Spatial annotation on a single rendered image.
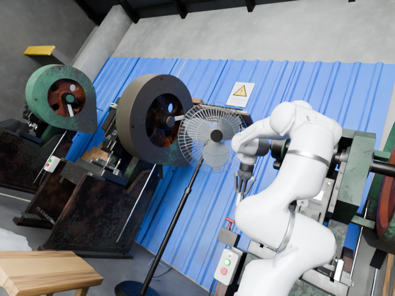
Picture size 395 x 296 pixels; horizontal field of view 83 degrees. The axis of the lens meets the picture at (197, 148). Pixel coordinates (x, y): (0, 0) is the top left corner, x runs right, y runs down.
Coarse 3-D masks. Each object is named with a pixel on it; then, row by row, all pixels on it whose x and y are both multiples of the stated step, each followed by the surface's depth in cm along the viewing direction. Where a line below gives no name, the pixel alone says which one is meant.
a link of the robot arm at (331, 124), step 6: (294, 102) 76; (300, 102) 76; (306, 102) 77; (318, 114) 66; (318, 120) 65; (324, 120) 66; (330, 120) 67; (330, 126) 66; (336, 126) 66; (336, 132) 66; (336, 138) 66; (336, 144) 68
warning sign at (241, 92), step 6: (240, 84) 324; (246, 84) 319; (252, 84) 315; (234, 90) 324; (240, 90) 319; (246, 90) 315; (234, 96) 320; (240, 96) 315; (246, 96) 310; (228, 102) 320; (234, 102) 315; (240, 102) 310; (246, 102) 306
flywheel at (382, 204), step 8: (392, 152) 142; (392, 160) 140; (384, 176) 144; (384, 184) 140; (392, 184) 136; (384, 192) 138; (392, 192) 132; (384, 200) 136; (392, 200) 127; (384, 208) 132; (392, 208) 122; (376, 216) 136; (384, 216) 127; (392, 216) 119; (376, 224) 130; (384, 224) 120
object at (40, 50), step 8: (32, 48) 514; (40, 48) 492; (48, 48) 470; (32, 56) 535; (40, 56) 511; (48, 56) 488; (56, 56) 474; (64, 56) 486; (48, 64) 538; (56, 64) 512; (64, 64) 490; (72, 64) 503
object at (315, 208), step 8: (328, 184) 119; (320, 192) 119; (328, 192) 118; (304, 200) 120; (312, 200) 120; (320, 200) 118; (328, 200) 116; (296, 208) 121; (304, 208) 117; (312, 208) 118; (320, 208) 116; (312, 216) 114; (320, 216) 115
